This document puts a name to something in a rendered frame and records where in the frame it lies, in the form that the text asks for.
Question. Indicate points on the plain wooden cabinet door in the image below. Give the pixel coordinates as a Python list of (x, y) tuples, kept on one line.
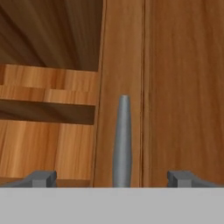
[(186, 87)]

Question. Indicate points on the wooden open shelf unit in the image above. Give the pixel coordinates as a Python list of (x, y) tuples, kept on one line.
[(46, 96)]

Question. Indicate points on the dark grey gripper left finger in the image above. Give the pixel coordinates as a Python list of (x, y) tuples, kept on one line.
[(40, 179)]

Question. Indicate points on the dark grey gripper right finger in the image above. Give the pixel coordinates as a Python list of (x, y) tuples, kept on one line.
[(183, 179)]

